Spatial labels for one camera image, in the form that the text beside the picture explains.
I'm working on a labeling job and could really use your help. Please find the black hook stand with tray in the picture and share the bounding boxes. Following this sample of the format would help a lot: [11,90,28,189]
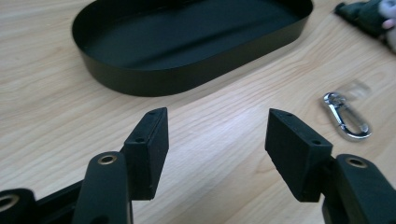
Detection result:
[71,0,314,98]

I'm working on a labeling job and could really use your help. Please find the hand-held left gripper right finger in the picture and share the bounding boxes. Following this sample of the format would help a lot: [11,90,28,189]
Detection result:
[264,107,334,203]

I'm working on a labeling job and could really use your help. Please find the clear plastic piece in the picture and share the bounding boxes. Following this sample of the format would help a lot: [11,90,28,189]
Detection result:
[338,79,372,101]

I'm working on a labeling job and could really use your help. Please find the silver carabiner clip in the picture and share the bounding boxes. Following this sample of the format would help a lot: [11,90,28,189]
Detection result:
[321,91,374,141]

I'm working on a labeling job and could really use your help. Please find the dark toy figure keychain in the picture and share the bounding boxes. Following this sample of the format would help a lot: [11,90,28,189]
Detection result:
[333,0,396,53]

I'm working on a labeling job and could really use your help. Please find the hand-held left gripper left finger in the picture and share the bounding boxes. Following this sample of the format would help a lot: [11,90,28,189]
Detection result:
[120,106,170,201]

